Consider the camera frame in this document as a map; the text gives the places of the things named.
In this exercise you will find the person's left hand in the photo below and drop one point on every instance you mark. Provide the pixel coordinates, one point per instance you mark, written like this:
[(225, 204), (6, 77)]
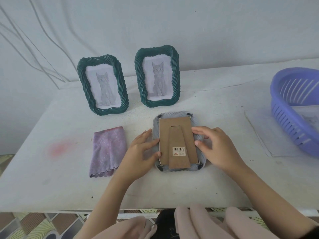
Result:
[(134, 164)]

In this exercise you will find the person's left forearm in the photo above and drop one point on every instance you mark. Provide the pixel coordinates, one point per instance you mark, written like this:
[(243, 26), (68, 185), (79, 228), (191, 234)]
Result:
[(102, 209)]

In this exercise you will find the purple cleaning cloth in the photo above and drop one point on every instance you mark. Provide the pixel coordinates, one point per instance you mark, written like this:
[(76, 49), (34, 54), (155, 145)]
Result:
[(108, 151)]

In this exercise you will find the person's right hand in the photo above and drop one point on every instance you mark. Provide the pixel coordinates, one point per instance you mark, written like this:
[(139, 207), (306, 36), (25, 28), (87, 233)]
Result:
[(224, 151)]

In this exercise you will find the purple plastic basket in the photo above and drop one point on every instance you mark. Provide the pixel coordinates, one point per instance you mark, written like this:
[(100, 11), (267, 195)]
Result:
[(274, 94)]

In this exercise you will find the brown cardboard backing board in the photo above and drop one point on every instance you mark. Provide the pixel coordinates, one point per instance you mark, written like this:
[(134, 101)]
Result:
[(177, 135)]

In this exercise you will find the person's right forearm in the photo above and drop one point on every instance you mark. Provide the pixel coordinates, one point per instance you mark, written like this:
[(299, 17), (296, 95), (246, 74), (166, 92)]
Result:
[(271, 204)]

